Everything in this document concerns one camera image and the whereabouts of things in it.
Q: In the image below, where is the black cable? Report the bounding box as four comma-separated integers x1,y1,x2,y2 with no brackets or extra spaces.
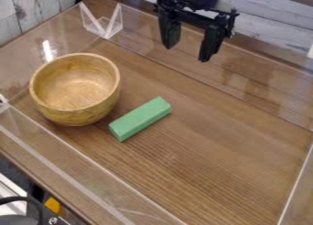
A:
0,196,46,225

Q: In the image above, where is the clear acrylic front barrier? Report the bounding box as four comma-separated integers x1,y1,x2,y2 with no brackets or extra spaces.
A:
0,96,187,225

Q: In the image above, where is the brown wooden bowl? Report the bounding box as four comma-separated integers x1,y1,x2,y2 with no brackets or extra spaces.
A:
30,53,121,126

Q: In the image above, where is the yellow black device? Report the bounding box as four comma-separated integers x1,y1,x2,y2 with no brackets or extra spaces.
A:
42,197,72,225

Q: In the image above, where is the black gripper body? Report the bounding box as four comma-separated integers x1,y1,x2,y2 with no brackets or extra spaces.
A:
155,0,240,38

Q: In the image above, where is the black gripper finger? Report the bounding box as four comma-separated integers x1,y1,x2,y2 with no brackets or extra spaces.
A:
158,9,181,49
198,25,225,62

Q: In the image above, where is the clear acrylic corner bracket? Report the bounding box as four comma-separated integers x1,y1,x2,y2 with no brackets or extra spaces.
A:
78,3,123,39

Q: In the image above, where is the green rectangular block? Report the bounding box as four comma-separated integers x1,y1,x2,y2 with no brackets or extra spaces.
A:
109,97,173,142

